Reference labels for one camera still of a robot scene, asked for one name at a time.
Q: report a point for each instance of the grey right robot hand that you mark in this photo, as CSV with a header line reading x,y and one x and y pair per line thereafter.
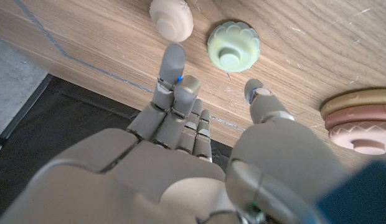
x,y
149,180

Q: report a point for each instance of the blue right wrist connector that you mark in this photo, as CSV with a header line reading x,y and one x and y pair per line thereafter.
x,y
361,196

